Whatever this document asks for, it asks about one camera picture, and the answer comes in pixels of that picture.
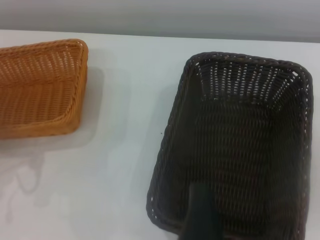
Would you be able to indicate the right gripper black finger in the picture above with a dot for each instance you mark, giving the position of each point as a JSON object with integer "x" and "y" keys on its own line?
{"x": 202, "y": 220}

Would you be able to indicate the dark brown wicker basket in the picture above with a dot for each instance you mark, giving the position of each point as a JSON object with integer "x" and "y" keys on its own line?
{"x": 250, "y": 137}

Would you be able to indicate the orange wicker basket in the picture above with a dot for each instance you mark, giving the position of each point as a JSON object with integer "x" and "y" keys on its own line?
{"x": 37, "y": 87}

